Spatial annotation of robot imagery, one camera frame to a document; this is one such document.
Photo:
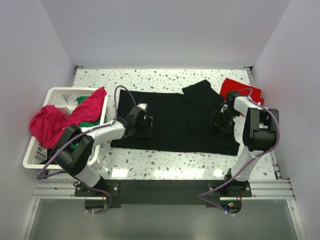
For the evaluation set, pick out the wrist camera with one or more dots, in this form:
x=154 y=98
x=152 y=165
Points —
x=230 y=97
x=139 y=111

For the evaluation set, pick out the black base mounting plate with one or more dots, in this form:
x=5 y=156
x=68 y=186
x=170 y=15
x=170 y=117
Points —
x=110 y=193

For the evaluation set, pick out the black garment in basket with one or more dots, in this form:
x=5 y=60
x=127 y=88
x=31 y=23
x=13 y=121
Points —
x=48 y=155

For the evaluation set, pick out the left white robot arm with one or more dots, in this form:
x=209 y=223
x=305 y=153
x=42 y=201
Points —
x=75 y=145

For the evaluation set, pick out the magenta t-shirt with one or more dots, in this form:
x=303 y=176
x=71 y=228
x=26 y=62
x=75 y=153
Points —
x=48 y=125

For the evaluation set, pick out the black t-shirt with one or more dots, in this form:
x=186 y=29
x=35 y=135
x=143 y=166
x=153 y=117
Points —
x=181 y=121

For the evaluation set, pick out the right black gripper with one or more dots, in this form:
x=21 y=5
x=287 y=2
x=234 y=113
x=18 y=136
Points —
x=220 y=122

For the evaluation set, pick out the green t-shirt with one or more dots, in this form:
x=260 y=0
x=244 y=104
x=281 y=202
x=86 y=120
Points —
x=88 y=112

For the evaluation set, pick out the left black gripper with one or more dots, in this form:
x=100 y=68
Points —
x=145 y=127

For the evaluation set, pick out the white plastic laundry basket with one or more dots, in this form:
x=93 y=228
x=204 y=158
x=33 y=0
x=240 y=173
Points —
x=64 y=98

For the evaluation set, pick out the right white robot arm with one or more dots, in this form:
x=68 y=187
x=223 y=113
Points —
x=260 y=136

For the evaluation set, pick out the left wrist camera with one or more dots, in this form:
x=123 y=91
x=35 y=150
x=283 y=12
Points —
x=139 y=111

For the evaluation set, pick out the folded red t-shirt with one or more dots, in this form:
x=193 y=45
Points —
x=249 y=96

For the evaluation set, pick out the aluminium frame rail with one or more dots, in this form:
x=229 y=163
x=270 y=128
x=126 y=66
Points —
x=48 y=189

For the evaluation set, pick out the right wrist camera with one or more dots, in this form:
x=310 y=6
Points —
x=230 y=97

